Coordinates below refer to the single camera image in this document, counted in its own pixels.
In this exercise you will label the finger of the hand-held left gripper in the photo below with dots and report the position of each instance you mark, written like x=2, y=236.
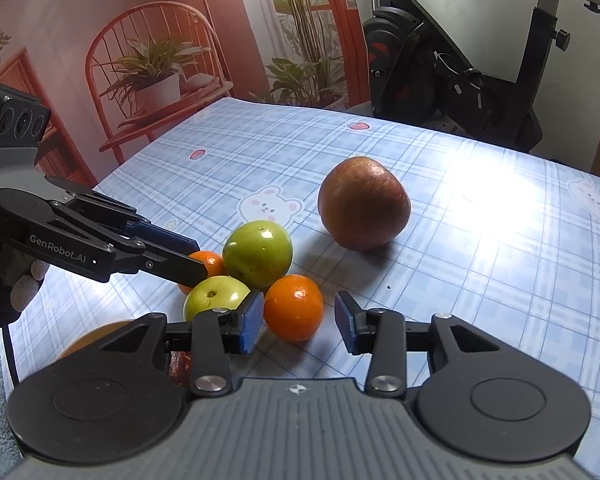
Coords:
x=165, y=237
x=175, y=267

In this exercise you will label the blue checked tablecloth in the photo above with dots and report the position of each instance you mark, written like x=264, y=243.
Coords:
x=480, y=260

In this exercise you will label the black exercise bike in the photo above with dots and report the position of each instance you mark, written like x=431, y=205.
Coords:
x=430, y=60

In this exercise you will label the red-brown apple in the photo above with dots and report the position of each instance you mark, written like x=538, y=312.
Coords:
x=364, y=205

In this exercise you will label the person's left hand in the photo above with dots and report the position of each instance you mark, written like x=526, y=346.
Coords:
x=22, y=290

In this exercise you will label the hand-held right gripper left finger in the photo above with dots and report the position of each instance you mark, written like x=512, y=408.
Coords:
x=252, y=322

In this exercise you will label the green apple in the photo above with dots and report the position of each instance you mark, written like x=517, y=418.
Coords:
x=212, y=300
x=257, y=255

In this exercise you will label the wall poster with plants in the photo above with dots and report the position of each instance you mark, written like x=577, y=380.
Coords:
x=130, y=35

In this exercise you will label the orange tangerine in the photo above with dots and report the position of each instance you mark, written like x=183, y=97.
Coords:
x=293, y=307
x=207, y=262

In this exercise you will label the dark purple mangosteen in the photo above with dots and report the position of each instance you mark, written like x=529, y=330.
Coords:
x=181, y=364

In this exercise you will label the large yellow orange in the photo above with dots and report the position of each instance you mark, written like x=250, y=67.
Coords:
x=97, y=337

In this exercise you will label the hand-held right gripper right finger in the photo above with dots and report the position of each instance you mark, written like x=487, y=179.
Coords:
x=345, y=325

